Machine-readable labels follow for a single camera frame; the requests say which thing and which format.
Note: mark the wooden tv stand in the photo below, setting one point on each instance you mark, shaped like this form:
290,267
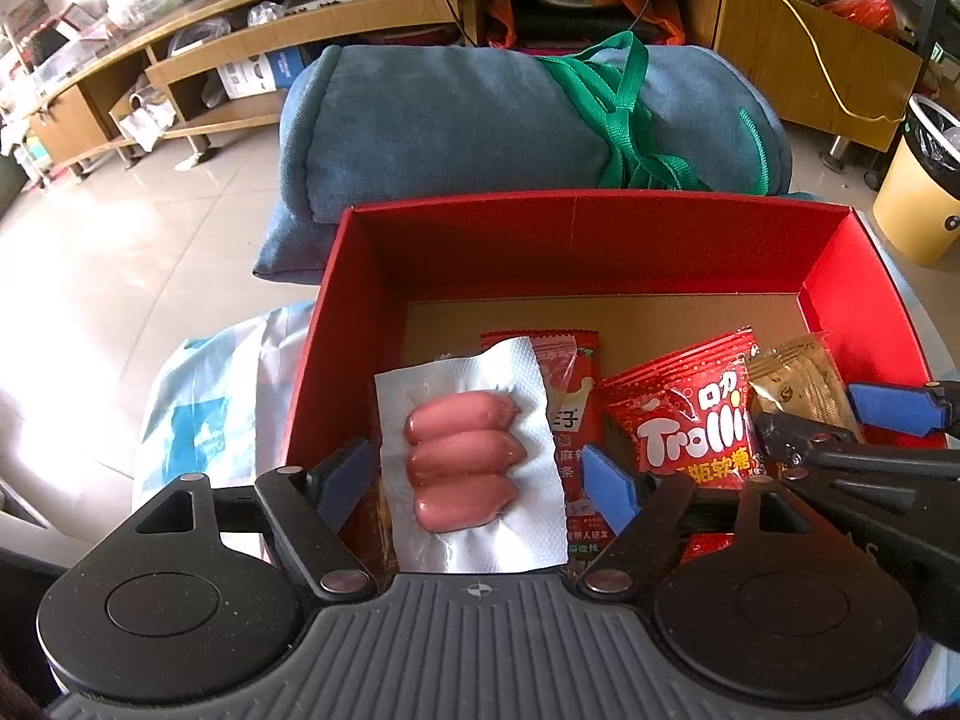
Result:
787,52

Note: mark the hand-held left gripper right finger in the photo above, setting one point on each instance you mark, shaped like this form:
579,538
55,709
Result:
611,491

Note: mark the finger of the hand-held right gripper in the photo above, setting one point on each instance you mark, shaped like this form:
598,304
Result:
892,406
817,450

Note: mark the white and blue plastic bag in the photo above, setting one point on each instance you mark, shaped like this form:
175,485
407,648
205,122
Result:
202,427

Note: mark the rolled blue blanket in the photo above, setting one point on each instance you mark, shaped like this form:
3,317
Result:
450,135

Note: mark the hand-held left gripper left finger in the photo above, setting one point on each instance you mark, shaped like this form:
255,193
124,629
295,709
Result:
345,480

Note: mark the red gummy candy packet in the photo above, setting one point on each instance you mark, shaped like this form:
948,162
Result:
690,420

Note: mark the gold foil packet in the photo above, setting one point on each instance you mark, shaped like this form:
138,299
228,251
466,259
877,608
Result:
802,382

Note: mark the red spicy strip packet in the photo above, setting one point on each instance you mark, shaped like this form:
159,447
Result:
577,420

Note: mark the yellow trash bin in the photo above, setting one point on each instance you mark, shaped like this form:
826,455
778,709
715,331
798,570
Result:
915,210

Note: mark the orange plastic bag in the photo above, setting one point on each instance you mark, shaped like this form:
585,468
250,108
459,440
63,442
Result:
660,11

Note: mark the yellow cracker packet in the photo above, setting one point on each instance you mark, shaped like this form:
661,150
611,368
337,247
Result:
382,532

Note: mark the sausage packet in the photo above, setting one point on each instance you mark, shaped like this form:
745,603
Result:
465,450

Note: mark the red cardboard box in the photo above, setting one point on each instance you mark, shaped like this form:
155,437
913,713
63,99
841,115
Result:
570,247

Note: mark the red plastic bag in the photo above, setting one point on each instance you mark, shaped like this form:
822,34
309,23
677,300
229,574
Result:
862,15

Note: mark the white and blue carton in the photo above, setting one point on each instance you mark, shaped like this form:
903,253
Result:
262,71

